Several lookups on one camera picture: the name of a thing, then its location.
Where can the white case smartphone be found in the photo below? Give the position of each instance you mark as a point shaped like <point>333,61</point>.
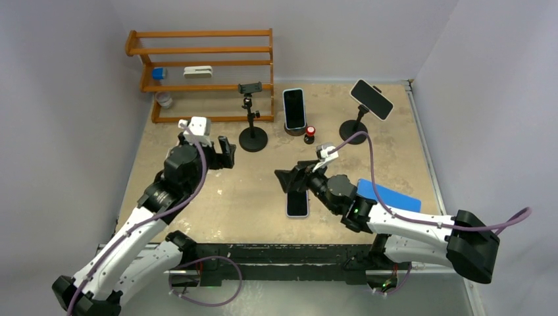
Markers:
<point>373,99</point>

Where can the clear small jar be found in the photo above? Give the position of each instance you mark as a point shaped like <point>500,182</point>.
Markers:
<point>164,99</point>

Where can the round brown phone dock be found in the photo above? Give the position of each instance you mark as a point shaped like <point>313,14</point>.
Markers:
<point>295,132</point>

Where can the light blue case smartphone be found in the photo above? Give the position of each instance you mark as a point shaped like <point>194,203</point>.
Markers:
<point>294,108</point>

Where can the blue notebook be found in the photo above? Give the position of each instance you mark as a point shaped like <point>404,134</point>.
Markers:
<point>390,197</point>

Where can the lavender case smartphone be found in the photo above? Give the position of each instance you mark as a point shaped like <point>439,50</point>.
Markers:
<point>297,204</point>

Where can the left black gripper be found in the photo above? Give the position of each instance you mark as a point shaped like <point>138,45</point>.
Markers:
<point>220,160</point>

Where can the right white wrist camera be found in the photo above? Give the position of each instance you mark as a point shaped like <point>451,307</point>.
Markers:
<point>326,154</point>

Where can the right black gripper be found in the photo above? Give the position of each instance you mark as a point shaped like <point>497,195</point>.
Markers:
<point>302,171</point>

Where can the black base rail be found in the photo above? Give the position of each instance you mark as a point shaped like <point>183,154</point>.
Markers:
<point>353,264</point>

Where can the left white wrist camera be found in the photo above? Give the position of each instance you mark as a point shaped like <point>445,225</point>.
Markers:
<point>196,129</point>

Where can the black phone stand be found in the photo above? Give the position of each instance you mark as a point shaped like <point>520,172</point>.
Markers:
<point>251,139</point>
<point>350,127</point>

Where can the red cap black stamp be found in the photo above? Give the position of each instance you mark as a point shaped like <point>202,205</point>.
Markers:
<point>309,137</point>

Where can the blue white small box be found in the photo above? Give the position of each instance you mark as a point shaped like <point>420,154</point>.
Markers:
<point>159,73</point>

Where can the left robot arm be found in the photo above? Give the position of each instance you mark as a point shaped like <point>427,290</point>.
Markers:
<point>118,272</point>

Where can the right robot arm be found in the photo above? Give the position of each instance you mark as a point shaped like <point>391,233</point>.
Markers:
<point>462,242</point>

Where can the white eraser block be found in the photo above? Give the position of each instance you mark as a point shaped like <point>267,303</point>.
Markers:
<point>198,72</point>

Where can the wooden shelf rack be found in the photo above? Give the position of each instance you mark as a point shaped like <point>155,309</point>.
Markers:
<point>134,47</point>

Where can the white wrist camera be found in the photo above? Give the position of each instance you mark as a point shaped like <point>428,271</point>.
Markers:
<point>196,129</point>
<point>326,154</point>

